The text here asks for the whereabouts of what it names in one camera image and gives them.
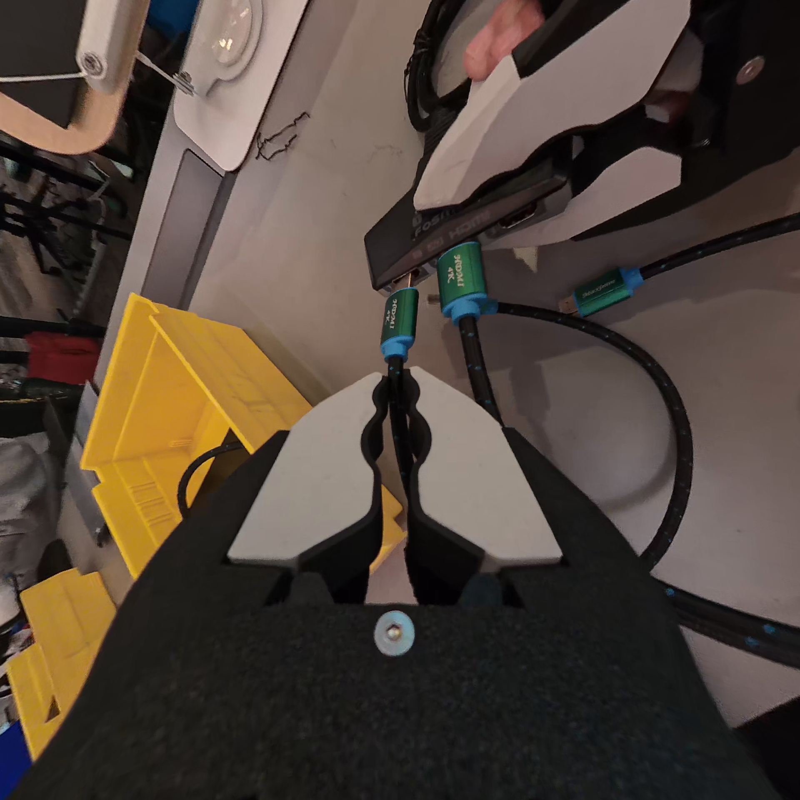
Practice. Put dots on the black and silver switch box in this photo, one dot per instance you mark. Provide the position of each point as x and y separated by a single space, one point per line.
437 237

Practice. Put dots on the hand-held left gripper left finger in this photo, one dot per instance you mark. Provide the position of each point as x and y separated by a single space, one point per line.
312 494

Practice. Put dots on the blue plastic container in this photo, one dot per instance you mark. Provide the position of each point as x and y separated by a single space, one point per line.
172 12

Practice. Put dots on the stacked yellow plastic bins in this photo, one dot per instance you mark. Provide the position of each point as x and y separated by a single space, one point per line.
62 637

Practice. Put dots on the yellow plastic bin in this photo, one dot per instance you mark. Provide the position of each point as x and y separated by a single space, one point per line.
162 387

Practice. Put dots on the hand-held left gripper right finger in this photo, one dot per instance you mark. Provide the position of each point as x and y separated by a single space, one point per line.
494 494

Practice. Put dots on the person's right hand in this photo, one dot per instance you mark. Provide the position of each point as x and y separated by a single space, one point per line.
500 37

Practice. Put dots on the white clip bar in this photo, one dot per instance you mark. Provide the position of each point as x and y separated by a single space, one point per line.
103 56

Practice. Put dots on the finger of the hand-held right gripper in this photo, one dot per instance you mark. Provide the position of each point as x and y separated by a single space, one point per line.
519 125
625 187

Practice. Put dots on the red floor bin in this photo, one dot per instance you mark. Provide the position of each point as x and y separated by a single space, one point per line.
62 356

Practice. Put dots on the person's black trousers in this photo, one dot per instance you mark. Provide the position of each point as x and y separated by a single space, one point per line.
775 750

